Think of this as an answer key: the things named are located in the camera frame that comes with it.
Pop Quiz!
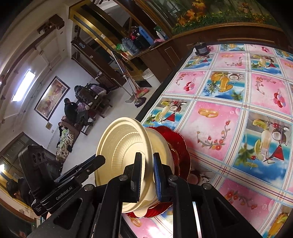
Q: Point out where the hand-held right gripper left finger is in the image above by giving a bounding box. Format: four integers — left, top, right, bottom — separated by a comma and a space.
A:
30, 152, 143, 238

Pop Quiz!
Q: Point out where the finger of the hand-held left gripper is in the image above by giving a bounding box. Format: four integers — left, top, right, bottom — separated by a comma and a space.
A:
75, 154, 106, 175
54, 163, 87, 184

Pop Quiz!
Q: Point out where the large red glass plate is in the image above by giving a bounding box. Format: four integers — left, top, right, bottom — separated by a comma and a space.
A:
125, 125, 192, 219

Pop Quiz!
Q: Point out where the large cream bowl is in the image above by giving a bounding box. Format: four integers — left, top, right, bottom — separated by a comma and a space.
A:
95, 117, 177, 218

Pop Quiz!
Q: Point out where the printed blanket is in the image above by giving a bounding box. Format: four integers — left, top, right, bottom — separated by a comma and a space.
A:
55, 133, 75, 163

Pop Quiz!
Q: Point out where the dark round mop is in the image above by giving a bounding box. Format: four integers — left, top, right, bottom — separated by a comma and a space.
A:
124, 74, 147, 108

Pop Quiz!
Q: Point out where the framed wall painting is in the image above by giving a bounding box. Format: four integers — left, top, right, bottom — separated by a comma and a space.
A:
34, 75, 71, 122

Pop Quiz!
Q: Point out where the gold-framed glass cabinet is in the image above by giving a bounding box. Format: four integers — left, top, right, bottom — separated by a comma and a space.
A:
68, 4, 147, 88

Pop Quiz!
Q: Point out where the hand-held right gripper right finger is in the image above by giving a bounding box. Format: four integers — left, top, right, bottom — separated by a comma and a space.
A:
153, 152, 262, 238

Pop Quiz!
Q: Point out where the ceiling light panel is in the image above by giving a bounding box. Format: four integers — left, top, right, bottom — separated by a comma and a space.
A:
11, 69, 36, 103

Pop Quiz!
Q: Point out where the small black motor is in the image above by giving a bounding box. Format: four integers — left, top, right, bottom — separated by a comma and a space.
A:
193, 42, 211, 56

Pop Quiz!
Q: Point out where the fruit-printed tablecloth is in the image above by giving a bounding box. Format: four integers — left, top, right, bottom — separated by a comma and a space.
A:
124, 43, 293, 238

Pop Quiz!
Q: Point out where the red and green broom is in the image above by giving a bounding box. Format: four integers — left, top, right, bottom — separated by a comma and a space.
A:
110, 51, 150, 99

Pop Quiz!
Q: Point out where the dark wooden chair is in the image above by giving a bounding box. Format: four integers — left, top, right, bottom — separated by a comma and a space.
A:
78, 83, 114, 119

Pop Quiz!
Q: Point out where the artificial flower display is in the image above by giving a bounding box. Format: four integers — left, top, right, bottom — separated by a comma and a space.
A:
146, 0, 278, 35

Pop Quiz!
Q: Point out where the blue water jug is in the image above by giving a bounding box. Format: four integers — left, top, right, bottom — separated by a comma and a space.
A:
121, 37, 139, 53

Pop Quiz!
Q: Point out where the wooden counter cabinet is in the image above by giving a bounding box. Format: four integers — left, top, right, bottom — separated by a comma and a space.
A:
125, 23, 284, 77

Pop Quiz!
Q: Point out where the white plastic bucket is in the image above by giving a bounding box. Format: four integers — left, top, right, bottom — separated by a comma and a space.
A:
142, 70, 159, 87

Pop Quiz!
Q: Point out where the small gold-rimmed red glass plate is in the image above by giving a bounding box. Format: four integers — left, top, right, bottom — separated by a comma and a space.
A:
165, 137, 182, 178

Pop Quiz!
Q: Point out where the black-edged table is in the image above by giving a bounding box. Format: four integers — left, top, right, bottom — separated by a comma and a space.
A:
119, 38, 293, 238

